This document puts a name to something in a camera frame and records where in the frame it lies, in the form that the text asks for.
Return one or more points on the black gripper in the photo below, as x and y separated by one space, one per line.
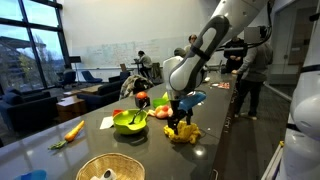
176 106

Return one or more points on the yellow knitted cloth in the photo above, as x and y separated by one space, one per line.
185 134

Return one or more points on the pink plush toy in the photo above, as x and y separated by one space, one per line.
162 112

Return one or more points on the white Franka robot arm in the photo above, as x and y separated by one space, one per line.
186 73

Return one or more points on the brown counter cabinet front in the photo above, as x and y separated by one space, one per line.
221 150

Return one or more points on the blue plate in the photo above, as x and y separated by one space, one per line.
191 100

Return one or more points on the small green bowl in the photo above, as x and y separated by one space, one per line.
160 102

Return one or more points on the lime green toy fruit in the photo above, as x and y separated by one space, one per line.
165 95

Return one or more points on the black spoon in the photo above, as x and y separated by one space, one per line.
136 116

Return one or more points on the red toy tomato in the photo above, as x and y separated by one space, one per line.
142 95

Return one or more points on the white paper stack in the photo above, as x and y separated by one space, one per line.
206 79

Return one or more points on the red printed packet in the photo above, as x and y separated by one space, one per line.
222 85

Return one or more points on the large green plastic bowl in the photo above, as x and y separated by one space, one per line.
125 126

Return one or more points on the gray patterned jacket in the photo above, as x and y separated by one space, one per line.
133 86

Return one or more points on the small red bowl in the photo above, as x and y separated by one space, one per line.
117 112

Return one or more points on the seated person at table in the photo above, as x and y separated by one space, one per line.
145 63

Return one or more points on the person with gray beanie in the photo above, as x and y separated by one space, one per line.
180 52

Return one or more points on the white paper sheet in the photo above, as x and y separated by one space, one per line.
106 123

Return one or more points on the person with bare face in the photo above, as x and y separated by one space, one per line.
192 39

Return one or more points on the dark navy sofa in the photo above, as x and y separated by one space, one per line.
26 108
100 93

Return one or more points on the person in black clothes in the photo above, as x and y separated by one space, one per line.
233 53

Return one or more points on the white roll with dark hole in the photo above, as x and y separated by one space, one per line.
108 175

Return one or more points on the wicker basket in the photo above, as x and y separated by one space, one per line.
100 163

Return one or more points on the person in gray jacket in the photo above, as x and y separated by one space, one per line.
255 66

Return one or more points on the blue lounge chair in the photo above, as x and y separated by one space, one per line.
90 77
68 79

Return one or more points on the orange toy carrot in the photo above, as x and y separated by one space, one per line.
75 131

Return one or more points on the wooden coffee table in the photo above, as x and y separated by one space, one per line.
71 108

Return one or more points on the black music stand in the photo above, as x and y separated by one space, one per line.
75 59

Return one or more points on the blue plastic bowl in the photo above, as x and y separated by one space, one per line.
33 175

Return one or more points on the large dark-framed window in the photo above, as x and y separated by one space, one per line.
30 50

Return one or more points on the wall whiteboard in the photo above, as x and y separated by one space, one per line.
113 53

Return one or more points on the silver aluminium rail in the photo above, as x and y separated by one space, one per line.
271 163

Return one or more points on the yellow rail clamp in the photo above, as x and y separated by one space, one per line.
281 143

